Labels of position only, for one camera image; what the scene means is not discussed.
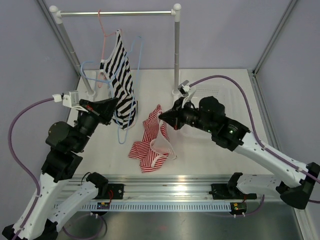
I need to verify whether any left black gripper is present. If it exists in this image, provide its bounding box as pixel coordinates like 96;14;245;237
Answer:
73;97;120;152

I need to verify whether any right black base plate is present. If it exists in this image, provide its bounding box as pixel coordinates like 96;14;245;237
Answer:
209;183;258;200

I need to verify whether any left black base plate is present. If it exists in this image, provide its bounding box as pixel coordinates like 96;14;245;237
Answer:
106;183;125;200

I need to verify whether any blue hanger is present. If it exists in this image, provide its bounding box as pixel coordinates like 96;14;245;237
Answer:
80;36;144;145

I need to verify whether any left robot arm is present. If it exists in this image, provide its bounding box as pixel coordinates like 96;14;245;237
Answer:
2;97;119;240

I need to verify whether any aluminium mounting rail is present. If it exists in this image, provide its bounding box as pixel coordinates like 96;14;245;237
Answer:
108;174;280;202

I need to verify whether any pink hanger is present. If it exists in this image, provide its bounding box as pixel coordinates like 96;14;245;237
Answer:
97;9;117;89

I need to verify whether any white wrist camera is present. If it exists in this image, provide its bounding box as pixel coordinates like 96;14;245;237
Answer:
178;80;196;108
52;90;87;112

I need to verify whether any white slotted cable duct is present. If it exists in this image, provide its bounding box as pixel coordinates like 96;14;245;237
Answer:
80;201;231;212

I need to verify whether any black white striped tank top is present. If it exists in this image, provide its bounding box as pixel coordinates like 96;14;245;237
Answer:
99;29;138;130

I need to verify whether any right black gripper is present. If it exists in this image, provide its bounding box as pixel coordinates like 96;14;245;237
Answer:
160;96;216;135

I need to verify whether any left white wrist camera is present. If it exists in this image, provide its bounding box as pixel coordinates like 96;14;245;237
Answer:
52;90;87;112

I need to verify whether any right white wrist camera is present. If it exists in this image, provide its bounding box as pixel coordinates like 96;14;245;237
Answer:
178;80;196;108

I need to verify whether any red white striped tank top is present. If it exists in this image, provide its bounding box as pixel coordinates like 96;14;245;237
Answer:
128;104;177;173

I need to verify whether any silver white clothes rack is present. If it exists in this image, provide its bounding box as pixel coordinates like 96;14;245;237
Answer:
49;3;182;100

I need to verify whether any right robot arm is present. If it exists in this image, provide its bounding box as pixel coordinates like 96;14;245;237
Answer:
159;96;320;210

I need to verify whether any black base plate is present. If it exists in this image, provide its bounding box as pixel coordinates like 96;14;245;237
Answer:
209;183;258;200
106;183;125;200

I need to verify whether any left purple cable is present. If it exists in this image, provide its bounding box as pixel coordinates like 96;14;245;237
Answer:
8;97;108;240

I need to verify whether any white plastic basket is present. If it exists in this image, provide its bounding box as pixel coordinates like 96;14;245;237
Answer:
191;82;237;114

